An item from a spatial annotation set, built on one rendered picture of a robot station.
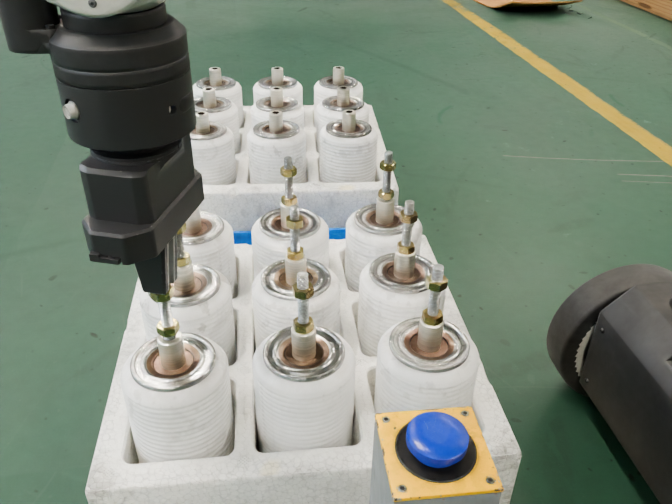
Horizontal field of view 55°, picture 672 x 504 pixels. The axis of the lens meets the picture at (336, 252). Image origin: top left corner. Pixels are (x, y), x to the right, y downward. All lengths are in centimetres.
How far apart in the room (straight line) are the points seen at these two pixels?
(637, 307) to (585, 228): 58
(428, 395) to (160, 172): 30
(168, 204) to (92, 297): 67
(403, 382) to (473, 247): 68
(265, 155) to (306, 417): 55
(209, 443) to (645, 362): 47
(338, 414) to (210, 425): 12
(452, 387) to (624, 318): 29
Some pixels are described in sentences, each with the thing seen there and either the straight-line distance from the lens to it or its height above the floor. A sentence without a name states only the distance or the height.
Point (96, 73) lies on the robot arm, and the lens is 43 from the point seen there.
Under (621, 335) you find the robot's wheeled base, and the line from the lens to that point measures 81.
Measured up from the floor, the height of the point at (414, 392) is 23.
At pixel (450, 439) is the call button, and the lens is 43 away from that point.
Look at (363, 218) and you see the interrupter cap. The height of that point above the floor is 25.
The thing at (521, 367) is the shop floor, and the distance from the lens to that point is 100.
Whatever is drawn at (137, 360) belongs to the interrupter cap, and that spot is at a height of 25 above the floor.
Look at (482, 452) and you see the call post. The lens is 45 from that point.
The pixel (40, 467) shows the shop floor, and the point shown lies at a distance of 90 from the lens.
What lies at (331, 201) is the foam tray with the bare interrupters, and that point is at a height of 16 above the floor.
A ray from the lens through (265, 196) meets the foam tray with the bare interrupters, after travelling 103.
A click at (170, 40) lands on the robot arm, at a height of 54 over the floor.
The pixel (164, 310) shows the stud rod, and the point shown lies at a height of 31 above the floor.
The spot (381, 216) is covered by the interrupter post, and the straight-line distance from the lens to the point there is 79.
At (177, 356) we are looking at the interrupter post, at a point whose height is 27.
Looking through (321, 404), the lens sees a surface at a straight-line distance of 58.
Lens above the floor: 65
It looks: 33 degrees down
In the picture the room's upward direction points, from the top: 1 degrees clockwise
